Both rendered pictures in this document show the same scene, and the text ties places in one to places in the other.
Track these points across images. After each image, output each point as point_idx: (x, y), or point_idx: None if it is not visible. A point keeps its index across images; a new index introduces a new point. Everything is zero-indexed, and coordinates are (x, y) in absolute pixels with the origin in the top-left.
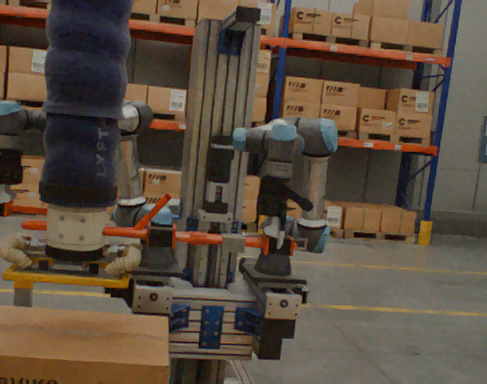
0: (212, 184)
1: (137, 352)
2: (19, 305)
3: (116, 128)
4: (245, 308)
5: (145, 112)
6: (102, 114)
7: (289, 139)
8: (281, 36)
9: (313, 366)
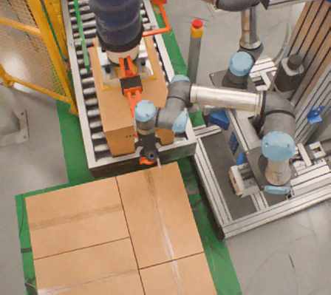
0: (272, 81)
1: (114, 114)
2: (190, 40)
3: (114, 20)
4: (242, 158)
5: (224, 3)
6: (95, 12)
7: (135, 117)
8: None
9: None
